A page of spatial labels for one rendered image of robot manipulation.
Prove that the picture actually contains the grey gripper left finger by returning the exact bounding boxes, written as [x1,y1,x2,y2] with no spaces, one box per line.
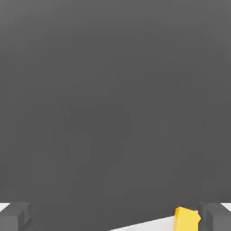
[0,202,32,231]

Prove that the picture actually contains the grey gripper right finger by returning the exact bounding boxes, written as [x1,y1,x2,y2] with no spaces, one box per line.
[198,202,231,231]

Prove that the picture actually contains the large yellow box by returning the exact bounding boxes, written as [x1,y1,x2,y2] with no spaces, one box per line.
[173,206,202,231]

